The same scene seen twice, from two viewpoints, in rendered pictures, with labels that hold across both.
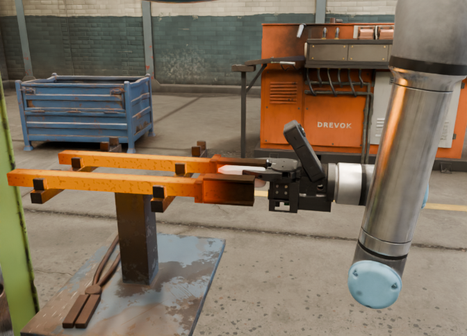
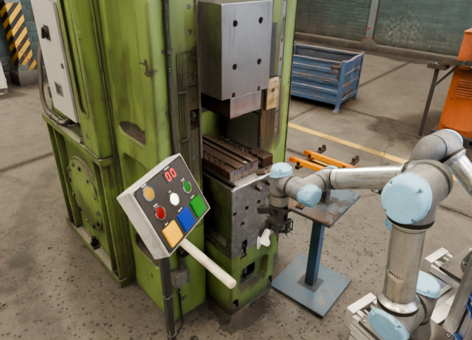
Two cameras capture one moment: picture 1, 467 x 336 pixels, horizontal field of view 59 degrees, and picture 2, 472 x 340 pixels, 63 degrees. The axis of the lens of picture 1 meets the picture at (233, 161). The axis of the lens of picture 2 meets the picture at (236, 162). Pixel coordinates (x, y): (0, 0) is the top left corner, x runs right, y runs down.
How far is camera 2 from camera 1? 138 cm
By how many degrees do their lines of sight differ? 29
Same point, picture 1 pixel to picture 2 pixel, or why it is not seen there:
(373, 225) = not seen: hidden behind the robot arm
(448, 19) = (421, 157)
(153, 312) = (324, 211)
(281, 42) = not seen: outside the picture
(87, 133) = (308, 92)
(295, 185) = not seen: hidden behind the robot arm
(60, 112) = (294, 74)
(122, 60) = (348, 20)
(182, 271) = (338, 201)
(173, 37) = (398, 3)
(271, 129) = (450, 116)
